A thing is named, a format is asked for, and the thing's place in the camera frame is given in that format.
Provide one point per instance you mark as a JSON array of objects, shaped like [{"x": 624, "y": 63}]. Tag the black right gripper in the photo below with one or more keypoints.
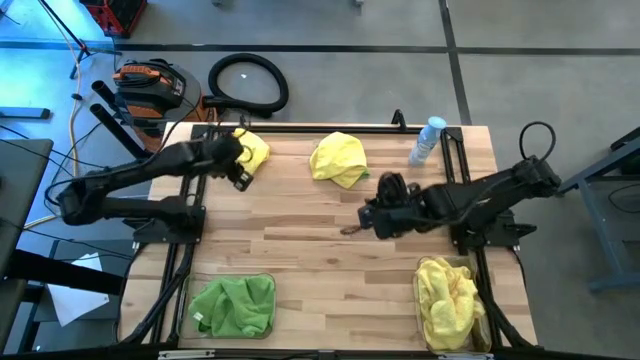
[{"x": 390, "y": 217}]

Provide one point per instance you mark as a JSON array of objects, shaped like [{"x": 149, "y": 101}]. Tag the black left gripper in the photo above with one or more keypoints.
[{"x": 225, "y": 155}]

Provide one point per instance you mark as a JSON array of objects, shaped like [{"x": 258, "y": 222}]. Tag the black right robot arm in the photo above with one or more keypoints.
[{"x": 480, "y": 200}]

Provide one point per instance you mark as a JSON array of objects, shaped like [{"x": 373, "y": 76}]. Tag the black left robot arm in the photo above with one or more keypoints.
[{"x": 125, "y": 172}]

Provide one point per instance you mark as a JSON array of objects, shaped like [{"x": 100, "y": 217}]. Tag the light blue air mist bottle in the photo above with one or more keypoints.
[{"x": 425, "y": 142}]

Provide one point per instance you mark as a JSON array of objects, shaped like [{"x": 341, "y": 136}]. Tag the black clamp hook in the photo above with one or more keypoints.
[{"x": 398, "y": 120}]

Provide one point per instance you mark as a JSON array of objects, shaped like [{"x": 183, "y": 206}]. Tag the orange and black shop vacuum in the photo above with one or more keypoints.
[{"x": 155, "y": 90}]

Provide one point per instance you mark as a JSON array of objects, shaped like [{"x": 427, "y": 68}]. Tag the black vacuum wand tube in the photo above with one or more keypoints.
[
  {"x": 105, "y": 92},
  {"x": 120, "y": 132}
]

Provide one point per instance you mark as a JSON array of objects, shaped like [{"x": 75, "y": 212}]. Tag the clear plastic basket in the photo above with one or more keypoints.
[
  {"x": 484, "y": 335},
  {"x": 183, "y": 305}
]

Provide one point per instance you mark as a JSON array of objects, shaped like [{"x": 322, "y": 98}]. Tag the black desk leg beam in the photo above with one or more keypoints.
[{"x": 65, "y": 272}]

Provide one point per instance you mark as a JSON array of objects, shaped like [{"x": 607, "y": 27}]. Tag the white paper sheet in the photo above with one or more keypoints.
[{"x": 75, "y": 300}]

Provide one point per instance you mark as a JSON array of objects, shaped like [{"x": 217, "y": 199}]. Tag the red tool box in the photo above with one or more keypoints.
[{"x": 115, "y": 15}]

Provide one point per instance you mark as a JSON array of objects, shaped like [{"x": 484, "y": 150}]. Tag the grey metal floor bar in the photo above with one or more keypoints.
[{"x": 25, "y": 113}]

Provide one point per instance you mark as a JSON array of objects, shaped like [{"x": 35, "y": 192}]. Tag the black tripod stand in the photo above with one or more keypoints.
[{"x": 65, "y": 27}]

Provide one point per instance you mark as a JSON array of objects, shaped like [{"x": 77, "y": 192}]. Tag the black aluminium table frame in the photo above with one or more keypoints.
[{"x": 350, "y": 129}]

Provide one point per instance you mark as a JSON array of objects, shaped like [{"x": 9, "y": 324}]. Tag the blue metal table frame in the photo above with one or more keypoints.
[{"x": 605, "y": 240}]

